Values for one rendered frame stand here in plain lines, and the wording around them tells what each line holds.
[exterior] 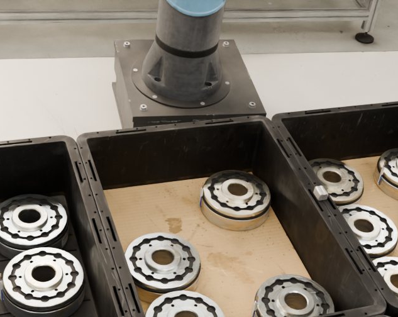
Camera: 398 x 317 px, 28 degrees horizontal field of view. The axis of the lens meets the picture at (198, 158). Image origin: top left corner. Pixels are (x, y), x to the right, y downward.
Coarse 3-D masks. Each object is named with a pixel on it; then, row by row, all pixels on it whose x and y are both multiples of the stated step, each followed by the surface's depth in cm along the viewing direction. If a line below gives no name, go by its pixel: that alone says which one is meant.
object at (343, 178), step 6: (324, 168) 122; (330, 168) 123; (336, 168) 123; (318, 174) 121; (336, 174) 122; (342, 174) 122; (324, 180) 120; (342, 180) 121; (324, 186) 120; (330, 186) 119; (336, 186) 119; (342, 186) 120
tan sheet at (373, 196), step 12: (360, 168) 130; (372, 168) 130; (372, 180) 127; (372, 192) 125; (360, 204) 122; (372, 204) 123; (384, 204) 123; (396, 204) 123; (396, 216) 121; (396, 252) 115
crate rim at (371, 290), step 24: (216, 120) 118; (240, 120) 119; (264, 120) 120; (96, 192) 103; (312, 192) 108; (336, 240) 101; (120, 264) 93; (360, 264) 98; (336, 312) 91; (360, 312) 92; (384, 312) 93
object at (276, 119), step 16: (288, 112) 122; (304, 112) 123; (320, 112) 123; (336, 112) 124; (352, 112) 125; (368, 112) 126; (288, 144) 116; (304, 160) 113; (336, 208) 106; (352, 240) 101; (368, 256) 99; (368, 272) 97; (384, 288) 95
